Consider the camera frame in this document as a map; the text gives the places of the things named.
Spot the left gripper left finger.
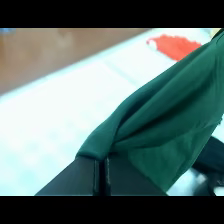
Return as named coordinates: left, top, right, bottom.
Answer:
left=35, top=155, right=102, bottom=197

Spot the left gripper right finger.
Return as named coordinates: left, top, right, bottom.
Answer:
left=103, top=153, right=168, bottom=197

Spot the dark green garment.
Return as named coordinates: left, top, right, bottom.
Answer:
left=75, top=29, right=224, bottom=192

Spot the red garment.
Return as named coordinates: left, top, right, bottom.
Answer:
left=146, top=33, right=203, bottom=62

